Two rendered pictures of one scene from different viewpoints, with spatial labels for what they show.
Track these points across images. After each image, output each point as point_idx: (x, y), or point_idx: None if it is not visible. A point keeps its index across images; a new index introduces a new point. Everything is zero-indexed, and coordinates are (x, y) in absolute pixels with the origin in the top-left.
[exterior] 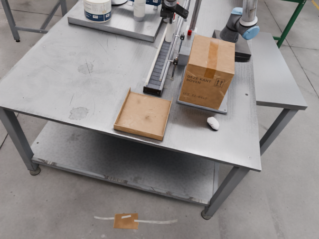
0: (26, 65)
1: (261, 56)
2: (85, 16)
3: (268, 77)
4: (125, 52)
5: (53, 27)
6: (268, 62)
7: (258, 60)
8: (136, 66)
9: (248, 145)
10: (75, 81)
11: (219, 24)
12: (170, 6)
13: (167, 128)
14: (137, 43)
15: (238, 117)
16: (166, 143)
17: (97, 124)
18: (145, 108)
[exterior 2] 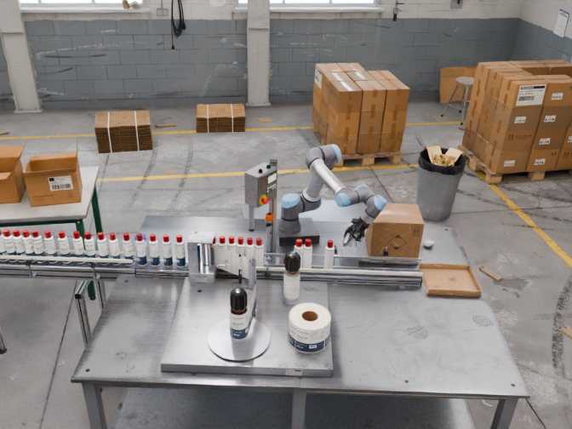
0: (451, 382)
1: (299, 214)
2: (322, 349)
3: (334, 214)
4: (364, 307)
5: (356, 387)
6: (308, 211)
7: (310, 217)
8: (384, 295)
9: (434, 229)
10: (444, 334)
11: (243, 240)
12: None
13: None
14: (337, 301)
15: None
16: None
17: (483, 306)
18: (442, 282)
